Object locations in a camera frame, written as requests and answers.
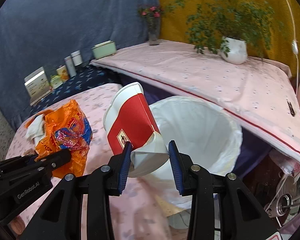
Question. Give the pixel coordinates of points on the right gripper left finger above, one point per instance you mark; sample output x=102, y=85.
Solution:
x=60, y=215

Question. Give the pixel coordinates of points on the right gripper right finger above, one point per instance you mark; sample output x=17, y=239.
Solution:
x=219, y=203

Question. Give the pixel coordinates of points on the orange plastic bag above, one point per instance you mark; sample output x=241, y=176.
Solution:
x=65, y=128

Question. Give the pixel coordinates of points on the red white paper cup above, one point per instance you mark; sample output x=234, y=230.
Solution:
x=129, y=119

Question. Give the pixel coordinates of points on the silver metal can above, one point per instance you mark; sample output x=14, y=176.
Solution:
x=280, y=206

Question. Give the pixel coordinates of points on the white crumpled tissue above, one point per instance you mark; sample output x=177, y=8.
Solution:
x=36, y=131

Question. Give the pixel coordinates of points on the white card box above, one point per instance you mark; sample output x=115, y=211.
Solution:
x=37, y=85

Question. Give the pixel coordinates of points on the small green packet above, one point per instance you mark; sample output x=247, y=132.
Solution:
x=55, y=81

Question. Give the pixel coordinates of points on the black clip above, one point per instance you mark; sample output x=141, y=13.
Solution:
x=291, y=109

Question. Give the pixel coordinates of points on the yellow orange can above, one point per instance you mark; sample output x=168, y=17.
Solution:
x=62, y=72

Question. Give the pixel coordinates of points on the pink cloth red trim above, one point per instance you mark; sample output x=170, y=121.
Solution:
x=255, y=93

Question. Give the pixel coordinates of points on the navy floral cloth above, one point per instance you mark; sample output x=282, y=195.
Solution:
x=91, y=77

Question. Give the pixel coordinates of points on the tall white bottle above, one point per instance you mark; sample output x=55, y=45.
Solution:
x=70, y=66

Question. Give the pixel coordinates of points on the white jar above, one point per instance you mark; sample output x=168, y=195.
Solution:
x=77, y=58

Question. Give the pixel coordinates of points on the mint green tin box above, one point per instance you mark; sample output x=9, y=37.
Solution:
x=104, y=49

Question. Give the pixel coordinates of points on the blue fabric sofa cover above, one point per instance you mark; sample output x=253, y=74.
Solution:
x=42, y=33

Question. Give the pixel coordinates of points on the green plant white pot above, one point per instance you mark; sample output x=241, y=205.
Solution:
x=215, y=23

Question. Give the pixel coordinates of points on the glass vase pink flowers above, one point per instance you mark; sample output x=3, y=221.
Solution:
x=152, y=17

